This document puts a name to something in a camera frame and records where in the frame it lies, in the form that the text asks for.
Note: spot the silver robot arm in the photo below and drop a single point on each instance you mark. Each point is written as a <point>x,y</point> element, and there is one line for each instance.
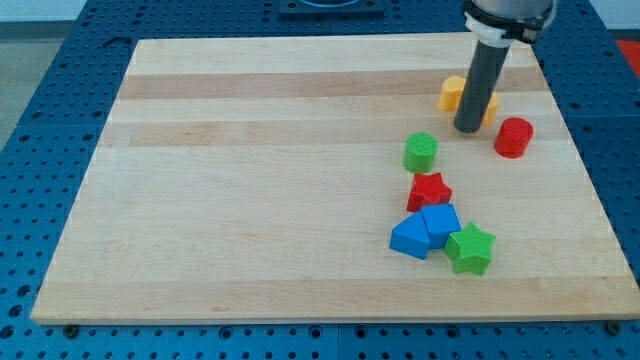
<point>497,24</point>

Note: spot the blue cube block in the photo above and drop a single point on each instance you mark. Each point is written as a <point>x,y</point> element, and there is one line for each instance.
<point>440,221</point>

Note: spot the yellow heart block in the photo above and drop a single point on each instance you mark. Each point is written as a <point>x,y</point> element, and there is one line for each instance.
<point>450,96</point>

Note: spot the green cylinder block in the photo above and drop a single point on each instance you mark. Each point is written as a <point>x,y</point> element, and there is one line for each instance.
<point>420,152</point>

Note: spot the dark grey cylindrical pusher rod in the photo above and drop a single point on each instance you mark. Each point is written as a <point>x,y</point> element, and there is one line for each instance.
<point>486,66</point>

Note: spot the red star block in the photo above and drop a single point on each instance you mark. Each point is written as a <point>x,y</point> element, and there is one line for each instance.
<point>428,189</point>

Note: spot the light wooden board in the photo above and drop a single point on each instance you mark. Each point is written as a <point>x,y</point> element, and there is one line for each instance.
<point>257,180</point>

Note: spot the blue triangular block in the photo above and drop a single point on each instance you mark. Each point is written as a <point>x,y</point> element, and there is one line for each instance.
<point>411,237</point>

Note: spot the red cylinder block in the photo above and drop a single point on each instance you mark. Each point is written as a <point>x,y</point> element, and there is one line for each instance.
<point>513,137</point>

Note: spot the green star block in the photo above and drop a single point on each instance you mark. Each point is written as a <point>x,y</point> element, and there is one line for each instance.
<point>470,249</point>

